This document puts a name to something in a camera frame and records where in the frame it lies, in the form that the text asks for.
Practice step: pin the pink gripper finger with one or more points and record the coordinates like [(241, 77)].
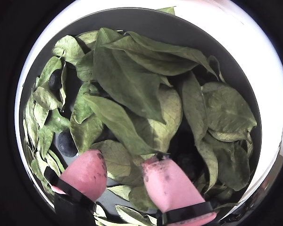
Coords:
[(172, 186), (85, 174)]

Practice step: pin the dark blueberry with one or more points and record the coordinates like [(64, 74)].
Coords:
[(55, 80), (66, 144)]

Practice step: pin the dark grey round bowl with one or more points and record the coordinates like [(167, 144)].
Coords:
[(155, 23)]

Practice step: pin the narrow green leaf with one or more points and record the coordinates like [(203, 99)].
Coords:
[(193, 106)]

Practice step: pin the small pale green leaf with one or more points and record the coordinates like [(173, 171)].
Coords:
[(44, 97)]

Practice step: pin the broad green leaf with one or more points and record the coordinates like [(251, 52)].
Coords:
[(228, 110)]

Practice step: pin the large dark green leaf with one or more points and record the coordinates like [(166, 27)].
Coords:
[(125, 77)]

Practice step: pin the long green leaf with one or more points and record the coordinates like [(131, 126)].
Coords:
[(155, 55)]

